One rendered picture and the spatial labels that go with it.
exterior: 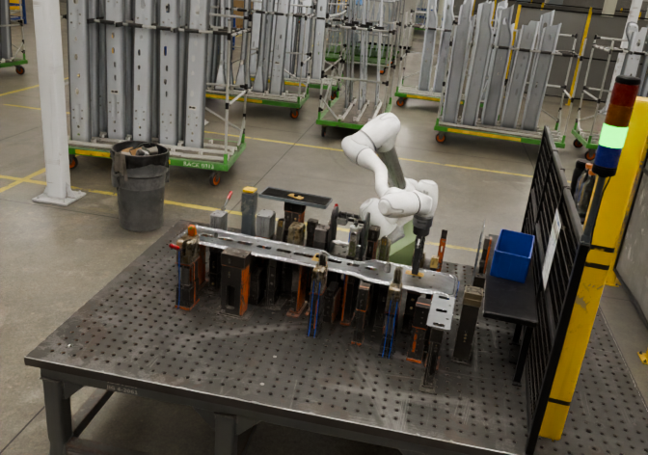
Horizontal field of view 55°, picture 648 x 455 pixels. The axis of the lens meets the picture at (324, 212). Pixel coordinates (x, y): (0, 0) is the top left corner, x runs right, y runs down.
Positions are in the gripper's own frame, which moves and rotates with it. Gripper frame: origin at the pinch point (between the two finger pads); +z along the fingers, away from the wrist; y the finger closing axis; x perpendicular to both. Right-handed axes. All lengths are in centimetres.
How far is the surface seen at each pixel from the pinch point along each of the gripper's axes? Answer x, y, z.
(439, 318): 14.8, 33.2, 6.0
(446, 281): 15.0, -1.8, 5.7
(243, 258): -77, 21, 3
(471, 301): 26.5, 16.6, 3.7
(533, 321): 52, 24, 3
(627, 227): 148, -262, 50
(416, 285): 1.9, 8.3, 5.6
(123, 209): -269, -181, 81
